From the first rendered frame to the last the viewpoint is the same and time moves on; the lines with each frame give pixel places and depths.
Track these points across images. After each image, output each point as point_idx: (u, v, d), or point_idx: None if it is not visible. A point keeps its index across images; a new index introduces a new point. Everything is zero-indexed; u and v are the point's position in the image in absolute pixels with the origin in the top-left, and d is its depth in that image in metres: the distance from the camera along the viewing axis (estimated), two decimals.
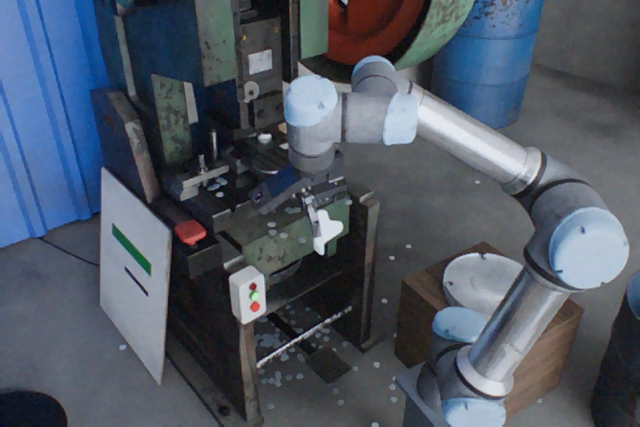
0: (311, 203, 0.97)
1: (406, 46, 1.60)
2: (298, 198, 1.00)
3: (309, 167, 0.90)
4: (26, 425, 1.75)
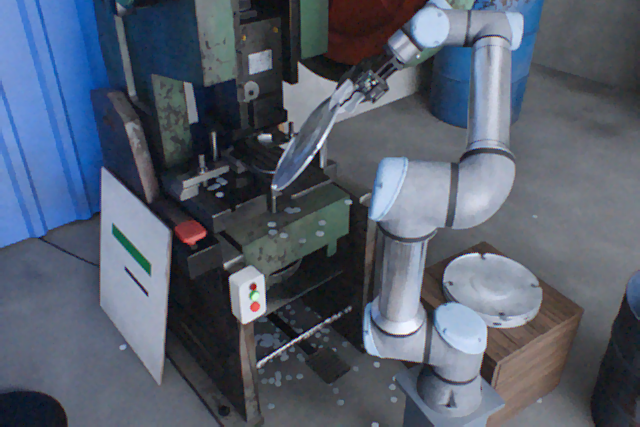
0: (354, 65, 1.36)
1: None
2: None
3: (392, 35, 1.32)
4: (26, 425, 1.75)
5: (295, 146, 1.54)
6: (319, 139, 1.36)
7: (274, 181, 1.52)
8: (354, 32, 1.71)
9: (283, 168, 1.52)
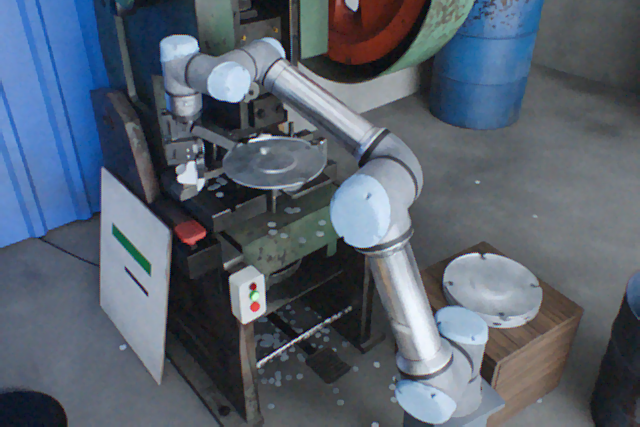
0: None
1: None
2: None
3: None
4: (26, 425, 1.75)
5: (250, 154, 1.65)
6: (304, 172, 1.56)
7: (225, 170, 1.57)
8: None
9: (238, 166, 1.59)
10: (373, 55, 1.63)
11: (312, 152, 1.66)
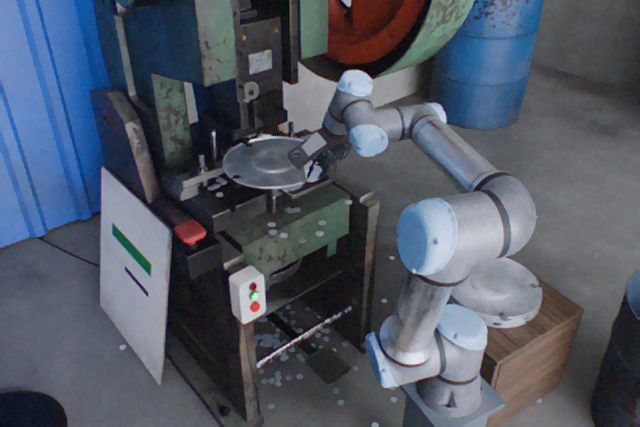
0: (331, 164, 1.42)
1: None
2: (318, 156, 1.43)
3: (343, 131, 1.34)
4: (26, 425, 1.75)
5: (257, 174, 1.56)
6: (296, 146, 1.69)
7: (291, 185, 1.51)
8: None
9: (281, 179, 1.53)
10: (359, 59, 1.68)
11: (258, 143, 1.71)
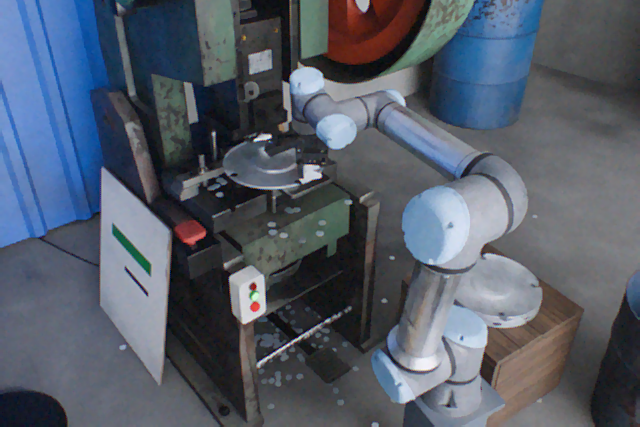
0: (300, 164, 1.40)
1: None
2: None
3: (299, 129, 1.32)
4: (26, 425, 1.75)
5: (292, 150, 1.67)
6: (247, 176, 1.55)
7: (264, 139, 1.73)
8: None
9: None
10: None
11: (287, 182, 1.52)
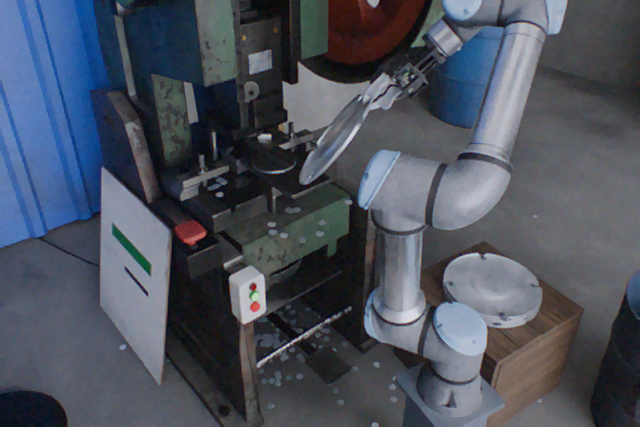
0: (390, 58, 1.28)
1: None
2: None
3: (432, 26, 1.24)
4: (26, 425, 1.75)
5: (346, 115, 1.46)
6: (320, 167, 1.35)
7: (324, 135, 1.54)
8: None
9: (330, 131, 1.50)
10: None
11: (350, 135, 1.29)
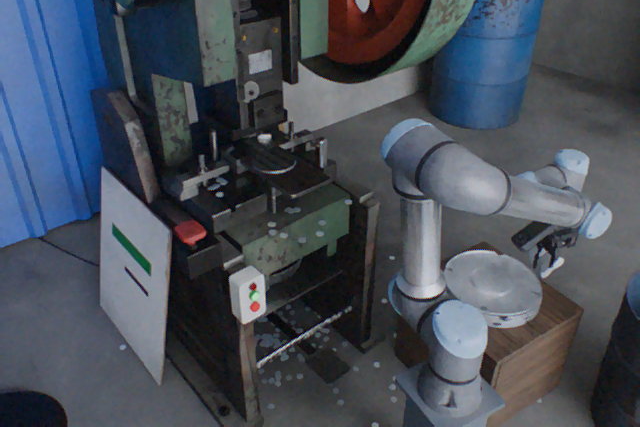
0: (558, 247, 1.45)
1: None
2: (544, 242, 1.48)
3: None
4: (26, 425, 1.75)
5: (518, 282, 1.76)
6: (456, 278, 1.77)
7: (512, 259, 1.85)
8: None
9: (510, 267, 1.82)
10: None
11: (474, 303, 1.68)
